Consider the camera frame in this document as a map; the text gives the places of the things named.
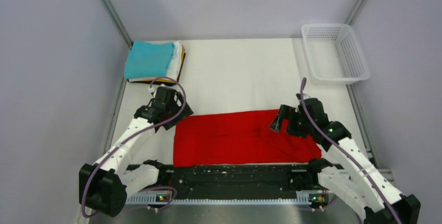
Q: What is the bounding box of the red t-shirt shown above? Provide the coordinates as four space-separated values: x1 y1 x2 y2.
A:
173 109 322 167

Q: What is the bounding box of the white slotted cable duct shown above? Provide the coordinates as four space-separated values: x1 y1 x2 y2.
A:
126 193 311 205

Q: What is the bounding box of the white plastic basket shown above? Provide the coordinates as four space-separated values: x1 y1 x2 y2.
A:
301 23 371 85

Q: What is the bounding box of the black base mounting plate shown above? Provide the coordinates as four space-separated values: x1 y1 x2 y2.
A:
126 164 346 209

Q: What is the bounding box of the folded teal t-shirt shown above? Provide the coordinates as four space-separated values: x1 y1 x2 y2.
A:
124 41 175 79

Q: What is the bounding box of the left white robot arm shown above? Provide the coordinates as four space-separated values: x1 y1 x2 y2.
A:
79 85 193 218

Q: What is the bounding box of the folded white t-shirt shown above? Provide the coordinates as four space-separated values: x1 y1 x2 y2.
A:
139 41 183 79

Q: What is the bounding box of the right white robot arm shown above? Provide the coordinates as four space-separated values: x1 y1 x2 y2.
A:
269 93 421 223

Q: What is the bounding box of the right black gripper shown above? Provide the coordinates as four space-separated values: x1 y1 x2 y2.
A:
269 104 313 139

